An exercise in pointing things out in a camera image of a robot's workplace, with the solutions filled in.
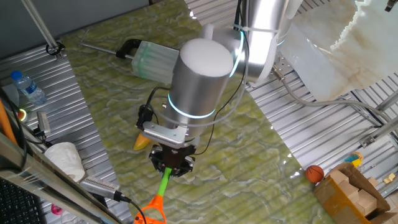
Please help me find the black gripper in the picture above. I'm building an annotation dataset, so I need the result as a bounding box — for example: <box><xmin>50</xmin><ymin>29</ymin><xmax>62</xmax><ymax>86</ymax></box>
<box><xmin>149</xmin><ymin>142</ymin><xmax>197</xmax><ymax>179</ymax></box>

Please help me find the orange shovel with green handle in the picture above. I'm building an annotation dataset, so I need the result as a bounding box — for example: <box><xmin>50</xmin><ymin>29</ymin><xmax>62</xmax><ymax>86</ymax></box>
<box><xmin>133</xmin><ymin>167</ymin><xmax>174</xmax><ymax>224</ymax></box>

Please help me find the pink small object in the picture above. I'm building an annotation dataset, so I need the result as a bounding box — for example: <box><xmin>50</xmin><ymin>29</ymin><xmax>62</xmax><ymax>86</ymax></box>
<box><xmin>50</xmin><ymin>203</ymin><xmax>63</xmax><ymax>217</ymax></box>

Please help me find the yellow toy mango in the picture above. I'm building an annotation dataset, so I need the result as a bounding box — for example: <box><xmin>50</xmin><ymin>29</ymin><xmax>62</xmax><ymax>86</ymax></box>
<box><xmin>133</xmin><ymin>133</ymin><xmax>152</xmax><ymax>151</ymax></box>

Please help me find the green marble pattern mat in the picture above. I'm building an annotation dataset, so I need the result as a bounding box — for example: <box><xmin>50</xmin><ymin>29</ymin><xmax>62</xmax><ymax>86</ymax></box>
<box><xmin>60</xmin><ymin>0</ymin><xmax>337</xmax><ymax>224</ymax></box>

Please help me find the translucent plastic box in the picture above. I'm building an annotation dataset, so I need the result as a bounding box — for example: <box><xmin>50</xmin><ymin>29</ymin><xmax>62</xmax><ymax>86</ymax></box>
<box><xmin>131</xmin><ymin>40</ymin><xmax>180</xmax><ymax>86</ymax></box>

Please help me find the white toilet paper roll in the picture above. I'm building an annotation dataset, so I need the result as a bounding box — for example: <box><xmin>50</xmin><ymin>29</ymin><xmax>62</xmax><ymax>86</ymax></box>
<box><xmin>43</xmin><ymin>142</ymin><xmax>86</xmax><ymax>183</ymax></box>

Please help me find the small toy basketball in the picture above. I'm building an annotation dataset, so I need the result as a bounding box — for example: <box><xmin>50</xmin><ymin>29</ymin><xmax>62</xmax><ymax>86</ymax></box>
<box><xmin>305</xmin><ymin>164</ymin><xmax>325</xmax><ymax>185</ymax></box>

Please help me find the red round button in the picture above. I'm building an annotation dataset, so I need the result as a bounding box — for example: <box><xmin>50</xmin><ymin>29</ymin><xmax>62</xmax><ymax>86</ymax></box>
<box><xmin>16</xmin><ymin>108</ymin><xmax>29</xmax><ymax>123</ymax></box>

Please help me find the black keyboard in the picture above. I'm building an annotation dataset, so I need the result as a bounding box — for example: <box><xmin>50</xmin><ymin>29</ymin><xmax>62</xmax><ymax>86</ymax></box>
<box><xmin>0</xmin><ymin>179</ymin><xmax>42</xmax><ymax>224</ymax></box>

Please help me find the brown cardboard box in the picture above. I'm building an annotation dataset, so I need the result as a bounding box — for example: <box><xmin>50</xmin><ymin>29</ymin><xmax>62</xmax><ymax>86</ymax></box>
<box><xmin>313</xmin><ymin>161</ymin><xmax>398</xmax><ymax>224</ymax></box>

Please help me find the clear water bottle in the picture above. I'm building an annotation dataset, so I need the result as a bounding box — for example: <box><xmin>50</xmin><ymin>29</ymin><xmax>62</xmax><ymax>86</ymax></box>
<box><xmin>10</xmin><ymin>70</ymin><xmax>48</xmax><ymax>106</ymax></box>

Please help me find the orange pole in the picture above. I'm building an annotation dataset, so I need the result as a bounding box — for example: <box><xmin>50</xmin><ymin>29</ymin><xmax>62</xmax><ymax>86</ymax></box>
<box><xmin>0</xmin><ymin>99</ymin><xmax>18</xmax><ymax>146</ymax></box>

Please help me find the thin metal pole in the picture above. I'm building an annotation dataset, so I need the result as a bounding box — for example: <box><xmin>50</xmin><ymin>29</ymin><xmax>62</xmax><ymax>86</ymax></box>
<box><xmin>21</xmin><ymin>0</ymin><xmax>63</xmax><ymax>61</ymax></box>

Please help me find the white cloth cover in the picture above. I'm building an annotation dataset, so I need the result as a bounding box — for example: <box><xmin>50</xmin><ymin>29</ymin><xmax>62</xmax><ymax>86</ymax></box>
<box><xmin>278</xmin><ymin>0</ymin><xmax>398</xmax><ymax>103</ymax></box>

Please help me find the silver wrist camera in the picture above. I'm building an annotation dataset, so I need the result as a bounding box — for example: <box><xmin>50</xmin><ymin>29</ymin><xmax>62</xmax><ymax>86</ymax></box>
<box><xmin>141</xmin><ymin>121</ymin><xmax>188</xmax><ymax>149</ymax></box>

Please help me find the black usb cable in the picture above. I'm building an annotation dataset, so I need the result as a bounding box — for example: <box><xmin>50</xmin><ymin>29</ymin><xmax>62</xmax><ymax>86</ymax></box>
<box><xmin>116</xmin><ymin>192</ymin><xmax>147</xmax><ymax>224</ymax></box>

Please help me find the ribbed silver depth camera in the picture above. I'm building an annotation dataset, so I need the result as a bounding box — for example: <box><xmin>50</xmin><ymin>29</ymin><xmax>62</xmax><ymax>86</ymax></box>
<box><xmin>79</xmin><ymin>175</ymin><xmax>122</xmax><ymax>202</ymax></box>

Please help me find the small silver camera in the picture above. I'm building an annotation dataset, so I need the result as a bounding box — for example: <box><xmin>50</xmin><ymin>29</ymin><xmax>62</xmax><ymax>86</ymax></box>
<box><xmin>36</xmin><ymin>111</ymin><xmax>52</xmax><ymax>137</ymax></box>

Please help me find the aluminium frame rail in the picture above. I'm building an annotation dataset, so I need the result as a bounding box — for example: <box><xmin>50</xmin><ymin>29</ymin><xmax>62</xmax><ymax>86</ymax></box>
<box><xmin>0</xmin><ymin>132</ymin><xmax>126</xmax><ymax>224</ymax></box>

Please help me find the thick grey cable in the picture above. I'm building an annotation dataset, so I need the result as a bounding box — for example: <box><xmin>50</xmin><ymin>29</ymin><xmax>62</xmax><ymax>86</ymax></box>
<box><xmin>268</xmin><ymin>63</ymin><xmax>393</xmax><ymax>126</ymax></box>

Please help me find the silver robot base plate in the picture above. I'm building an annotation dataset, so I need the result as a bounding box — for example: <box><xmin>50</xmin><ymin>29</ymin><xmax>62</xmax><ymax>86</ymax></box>
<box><xmin>272</xmin><ymin>52</ymin><xmax>296</xmax><ymax>79</ymax></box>

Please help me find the aluminium frame bar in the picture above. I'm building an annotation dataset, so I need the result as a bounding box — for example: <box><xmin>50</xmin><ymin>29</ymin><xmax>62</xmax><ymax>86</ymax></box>
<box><xmin>374</xmin><ymin>90</ymin><xmax>398</xmax><ymax>113</ymax></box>
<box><xmin>359</xmin><ymin>116</ymin><xmax>398</xmax><ymax>149</ymax></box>

